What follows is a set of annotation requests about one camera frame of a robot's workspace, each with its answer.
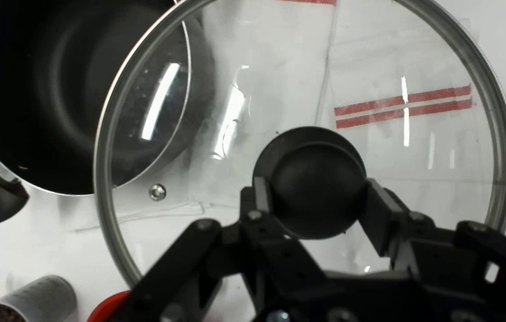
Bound black pot with loop handles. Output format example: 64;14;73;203
0;0;219;227

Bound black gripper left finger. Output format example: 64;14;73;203
125;175;327;322

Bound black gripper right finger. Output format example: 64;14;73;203
359;176;506;322

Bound red bowl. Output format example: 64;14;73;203
85;287;135;322

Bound white towel red stripes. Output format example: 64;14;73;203
321;0;506;246
203;0;337;150

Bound glass pot lid black knob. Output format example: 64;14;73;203
91;0;506;289

